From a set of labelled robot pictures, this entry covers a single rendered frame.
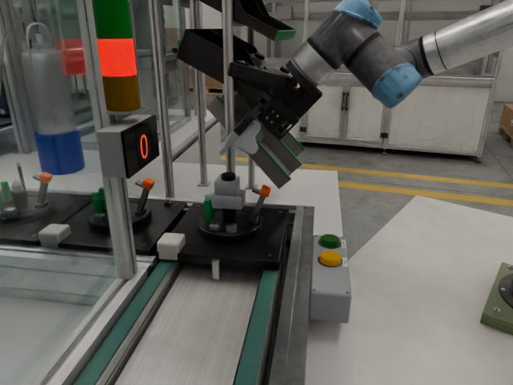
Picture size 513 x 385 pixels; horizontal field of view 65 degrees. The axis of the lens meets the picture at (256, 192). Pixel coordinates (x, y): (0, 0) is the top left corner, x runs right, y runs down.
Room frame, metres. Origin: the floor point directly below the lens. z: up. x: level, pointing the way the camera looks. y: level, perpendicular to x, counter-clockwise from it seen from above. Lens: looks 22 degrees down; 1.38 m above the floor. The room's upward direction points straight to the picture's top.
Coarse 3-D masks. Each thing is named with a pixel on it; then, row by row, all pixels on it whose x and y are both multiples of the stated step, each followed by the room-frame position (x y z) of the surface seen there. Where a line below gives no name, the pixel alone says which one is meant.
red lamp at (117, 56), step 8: (104, 40) 0.60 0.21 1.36; (112, 40) 0.60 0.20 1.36; (120, 40) 0.60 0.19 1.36; (128, 40) 0.61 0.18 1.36; (104, 48) 0.60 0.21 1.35; (112, 48) 0.60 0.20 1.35; (120, 48) 0.60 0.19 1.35; (128, 48) 0.61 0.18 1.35; (104, 56) 0.60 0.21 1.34; (112, 56) 0.60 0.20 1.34; (120, 56) 0.60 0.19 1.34; (128, 56) 0.61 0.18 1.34; (104, 64) 0.60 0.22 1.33; (112, 64) 0.60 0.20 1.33; (120, 64) 0.60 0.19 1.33; (128, 64) 0.61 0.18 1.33; (104, 72) 0.60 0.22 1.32; (112, 72) 0.60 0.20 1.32; (120, 72) 0.60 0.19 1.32; (128, 72) 0.60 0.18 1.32; (136, 72) 0.62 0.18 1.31
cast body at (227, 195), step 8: (224, 176) 0.78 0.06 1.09; (232, 176) 0.78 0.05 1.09; (216, 184) 0.77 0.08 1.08; (224, 184) 0.77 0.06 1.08; (232, 184) 0.77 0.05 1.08; (216, 192) 0.77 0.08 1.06; (224, 192) 0.77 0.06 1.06; (232, 192) 0.77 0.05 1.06; (240, 192) 0.79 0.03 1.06; (216, 200) 0.77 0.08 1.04; (224, 200) 0.77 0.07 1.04; (232, 200) 0.77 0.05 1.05; (240, 200) 0.76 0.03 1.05; (216, 208) 0.77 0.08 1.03; (224, 208) 0.77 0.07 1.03; (232, 208) 0.77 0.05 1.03; (240, 208) 0.76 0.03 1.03
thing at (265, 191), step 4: (264, 188) 0.77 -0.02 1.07; (268, 188) 0.78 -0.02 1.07; (256, 192) 0.77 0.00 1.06; (260, 192) 0.77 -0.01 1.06; (264, 192) 0.77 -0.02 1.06; (268, 192) 0.77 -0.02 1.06; (260, 196) 0.77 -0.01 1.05; (264, 196) 0.77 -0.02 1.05; (260, 200) 0.77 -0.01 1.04; (256, 204) 0.77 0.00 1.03; (260, 204) 0.77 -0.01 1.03; (256, 208) 0.77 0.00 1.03; (260, 208) 0.77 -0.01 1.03; (256, 212) 0.77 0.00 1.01; (252, 216) 0.78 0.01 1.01; (256, 216) 0.77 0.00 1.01
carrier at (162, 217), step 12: (132, 204) 0.87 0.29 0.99; (156, 204) 0.92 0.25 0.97; (180, 204) 0.92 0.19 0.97; (132, 216) 0.80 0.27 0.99; (144, 216) 0.81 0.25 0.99; (156, 216) 0.85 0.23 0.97; (168, 216) 0.85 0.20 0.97; (180, 216) 0.87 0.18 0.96; (144, 228) 0.79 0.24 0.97; (156, 228) 0.79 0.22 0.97; (168, 228) 0.79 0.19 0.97; (144, 240) 0.73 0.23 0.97; (156, 240) 0.73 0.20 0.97; (144, 252) 0.69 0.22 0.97
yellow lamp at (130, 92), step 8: (104, 80) 0.60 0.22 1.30; (112, 80) 0.60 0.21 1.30; (120, 80) 0.60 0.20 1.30; (128, 80) 0.60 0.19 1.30; (136, 80) 0.62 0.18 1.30; (104, 88) 0.61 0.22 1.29; (112, 88) 0.60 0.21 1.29; (120, 88) 0.60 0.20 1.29; (128, 88) 0.60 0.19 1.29; (136, 88) 0.61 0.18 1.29; (112, 96) 0.60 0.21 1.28; (120, 96) 0.60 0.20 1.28; (128, 96) 0.60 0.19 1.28; (136, 96) 0.61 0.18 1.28; (112, 104) 0.60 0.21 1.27; (120, 104) 0.60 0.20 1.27; (128, 104) 0.60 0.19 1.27; (136, 104) 0.61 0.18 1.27
